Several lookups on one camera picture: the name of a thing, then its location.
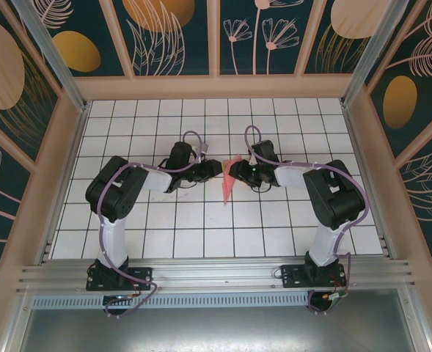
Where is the pink paper sheet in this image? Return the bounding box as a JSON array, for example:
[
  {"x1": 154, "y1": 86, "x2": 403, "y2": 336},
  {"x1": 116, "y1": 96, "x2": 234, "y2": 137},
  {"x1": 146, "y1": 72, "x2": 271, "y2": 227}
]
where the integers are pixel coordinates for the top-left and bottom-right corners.
[{"x1": 221, "y1": 153, "x2": 244, "y2": 206}]

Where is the grey metal sheet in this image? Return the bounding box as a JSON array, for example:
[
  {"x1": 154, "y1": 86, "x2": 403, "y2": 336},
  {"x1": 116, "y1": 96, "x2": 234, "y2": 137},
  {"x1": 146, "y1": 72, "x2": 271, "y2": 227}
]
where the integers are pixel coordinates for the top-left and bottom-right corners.
[{"x1": 17, "y1": 307, "x2": 425, "y2": 352}]

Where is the small green circuit board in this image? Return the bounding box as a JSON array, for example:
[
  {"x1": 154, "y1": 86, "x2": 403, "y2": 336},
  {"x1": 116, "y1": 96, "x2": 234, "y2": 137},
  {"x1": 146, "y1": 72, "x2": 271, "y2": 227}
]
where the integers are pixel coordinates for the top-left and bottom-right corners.
[{"x1": 323, "y1": 291, "x2": 349, "y2": 305}]

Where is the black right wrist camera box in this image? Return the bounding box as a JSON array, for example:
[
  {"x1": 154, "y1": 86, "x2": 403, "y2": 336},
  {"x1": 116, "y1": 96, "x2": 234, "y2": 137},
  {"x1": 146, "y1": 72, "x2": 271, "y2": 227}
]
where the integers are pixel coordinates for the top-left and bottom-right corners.
[{"x1": 249, "y1": 139, "x2": 276, "y2": 165}]

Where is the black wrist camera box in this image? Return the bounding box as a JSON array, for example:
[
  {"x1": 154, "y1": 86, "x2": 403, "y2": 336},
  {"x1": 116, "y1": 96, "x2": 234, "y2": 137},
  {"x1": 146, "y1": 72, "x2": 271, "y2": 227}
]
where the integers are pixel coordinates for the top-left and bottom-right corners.
[
  {"x1": 167, "y1": 142, "x2": 210, "y2": 166},
  {"x1": 249, "y1": 139, "x2": 276, "y2": 165}
]

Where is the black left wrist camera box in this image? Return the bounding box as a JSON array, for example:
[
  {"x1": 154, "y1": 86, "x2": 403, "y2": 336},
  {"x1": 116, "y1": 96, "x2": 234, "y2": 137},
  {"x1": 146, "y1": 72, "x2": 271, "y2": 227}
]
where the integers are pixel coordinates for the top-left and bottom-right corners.
[{"x1": 167, "y1": 142, "x2": 210, "y2": 166}]

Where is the aluminium front rail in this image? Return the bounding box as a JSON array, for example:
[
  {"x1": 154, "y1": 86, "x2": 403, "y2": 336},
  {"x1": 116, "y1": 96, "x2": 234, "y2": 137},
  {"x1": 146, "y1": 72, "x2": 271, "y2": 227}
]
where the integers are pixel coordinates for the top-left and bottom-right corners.
[{"x1": 15, "y1": 258, "x2": 418, "y2": 294}]

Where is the aluminium side rail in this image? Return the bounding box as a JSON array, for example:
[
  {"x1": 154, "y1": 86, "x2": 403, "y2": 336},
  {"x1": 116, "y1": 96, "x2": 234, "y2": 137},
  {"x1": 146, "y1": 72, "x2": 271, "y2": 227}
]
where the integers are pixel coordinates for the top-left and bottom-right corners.
[
  {"x1": 340, "y1": 104, "x2": 397, "y2": 260},
  {"x1": 35, "y1": 102, "x2": 92, "y2": 265}
]

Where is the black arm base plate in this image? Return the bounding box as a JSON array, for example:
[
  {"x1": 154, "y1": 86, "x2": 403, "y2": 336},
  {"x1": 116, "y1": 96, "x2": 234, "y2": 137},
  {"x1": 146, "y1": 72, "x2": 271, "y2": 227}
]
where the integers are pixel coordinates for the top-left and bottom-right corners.
[
  {"x1": 280, "y1": 263, "x2": 348, "y2": 289},
  {"x1": 86, "y1": 265, "x2": 154, "y2": 293}
]

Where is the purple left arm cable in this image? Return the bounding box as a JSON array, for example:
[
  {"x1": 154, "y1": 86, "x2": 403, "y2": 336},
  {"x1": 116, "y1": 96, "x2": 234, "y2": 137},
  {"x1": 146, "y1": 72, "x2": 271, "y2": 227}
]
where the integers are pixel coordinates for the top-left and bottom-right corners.
[{"x1": 93, "y1": 130, "x2": 205, "y2": 320}]

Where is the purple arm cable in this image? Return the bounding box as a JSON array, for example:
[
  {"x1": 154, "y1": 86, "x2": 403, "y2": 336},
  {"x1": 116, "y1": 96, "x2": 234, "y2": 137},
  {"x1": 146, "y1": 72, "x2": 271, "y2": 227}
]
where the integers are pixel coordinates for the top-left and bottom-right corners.
[
  {"x1": 244, "y1": 125, "x2": 370, "y2": 316},
  {"x1": 93, "y1": 130, "x2": 205, "y2": 320}
]

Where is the slotted grey cable duct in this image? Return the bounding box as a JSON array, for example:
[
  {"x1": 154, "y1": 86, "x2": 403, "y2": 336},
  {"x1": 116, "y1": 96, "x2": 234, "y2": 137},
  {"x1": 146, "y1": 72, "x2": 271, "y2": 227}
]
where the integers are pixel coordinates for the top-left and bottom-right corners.
[{"x1": 30, "y1": 291, "x2": 310, "y2": 309}]

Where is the flower stem wall panel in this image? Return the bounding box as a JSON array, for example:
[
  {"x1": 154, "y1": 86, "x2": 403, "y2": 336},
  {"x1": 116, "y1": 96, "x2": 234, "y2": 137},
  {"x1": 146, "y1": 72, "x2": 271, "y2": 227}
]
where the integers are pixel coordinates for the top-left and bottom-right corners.
[{"x1": 219, "y1": 0, "x2": 301, "y2": 76}]

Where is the orange circle wall panel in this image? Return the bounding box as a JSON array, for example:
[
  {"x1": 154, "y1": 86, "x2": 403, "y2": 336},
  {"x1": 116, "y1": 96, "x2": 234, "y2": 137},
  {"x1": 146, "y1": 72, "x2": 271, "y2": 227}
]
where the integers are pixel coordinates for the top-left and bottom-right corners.
[{"x1": 129, "y1": 0, "x2": 213, "y2": 77}]

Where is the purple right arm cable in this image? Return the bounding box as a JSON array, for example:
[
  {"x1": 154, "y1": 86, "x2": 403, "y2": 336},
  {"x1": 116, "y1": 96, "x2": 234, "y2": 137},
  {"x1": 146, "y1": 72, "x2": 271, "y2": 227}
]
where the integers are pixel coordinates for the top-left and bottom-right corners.
[{"x1": 244, "y1": 125, "x2": 370, "y2": 316}]

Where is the peach circle wall panel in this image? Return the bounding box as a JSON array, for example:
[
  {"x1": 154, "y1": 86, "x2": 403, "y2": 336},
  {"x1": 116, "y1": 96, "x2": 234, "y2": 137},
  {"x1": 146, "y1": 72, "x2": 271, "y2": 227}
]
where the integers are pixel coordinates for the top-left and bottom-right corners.
[{"x1": 303, "y1": 0, "x2": 381, "y2": 74}]

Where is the aluminium corner post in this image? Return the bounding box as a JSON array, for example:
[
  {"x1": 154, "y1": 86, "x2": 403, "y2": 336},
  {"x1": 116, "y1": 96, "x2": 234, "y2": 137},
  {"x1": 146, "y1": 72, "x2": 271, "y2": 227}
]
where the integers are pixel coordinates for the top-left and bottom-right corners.
[
  {"x1": 10, "y1": 0, "x2": 92, "y2": 113},
  {"x1": 340, "y1": 0, "x2": 422, "y2": 109}
]

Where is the outlined leaves wall panel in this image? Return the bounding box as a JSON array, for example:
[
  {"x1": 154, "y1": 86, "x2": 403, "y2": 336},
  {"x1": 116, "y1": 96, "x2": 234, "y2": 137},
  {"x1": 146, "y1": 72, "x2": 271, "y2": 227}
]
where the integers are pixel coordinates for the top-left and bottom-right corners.
[{"x1": 398, "y1": 117, "x2": 432, "y2": 257}]

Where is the orange oval leaf wall panel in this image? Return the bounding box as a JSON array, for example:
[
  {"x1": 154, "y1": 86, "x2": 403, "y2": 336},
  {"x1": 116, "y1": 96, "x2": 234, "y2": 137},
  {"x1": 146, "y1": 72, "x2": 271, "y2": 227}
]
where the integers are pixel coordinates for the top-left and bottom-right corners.
[{"x1": 369, "y1": 0, "x2": 432, "y2": 158}]

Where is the large peach oval wall panel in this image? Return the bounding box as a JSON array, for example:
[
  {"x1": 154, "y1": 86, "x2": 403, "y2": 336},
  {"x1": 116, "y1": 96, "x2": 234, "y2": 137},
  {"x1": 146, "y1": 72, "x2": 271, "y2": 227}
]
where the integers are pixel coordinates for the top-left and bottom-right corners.
[{"x1": 0, "y1": 10, "x2": 61, "y2": 164}]

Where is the short aluminium frame bar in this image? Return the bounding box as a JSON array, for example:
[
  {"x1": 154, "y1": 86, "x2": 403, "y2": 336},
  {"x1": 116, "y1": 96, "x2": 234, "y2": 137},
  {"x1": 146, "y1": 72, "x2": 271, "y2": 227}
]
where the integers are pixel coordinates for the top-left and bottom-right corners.
[
  {"x1": 402, "y1": 289, "x2": 432, "y2": 352},
  {"x1": 0, "y1": 293, "x2": 32, "y2": 352}
]

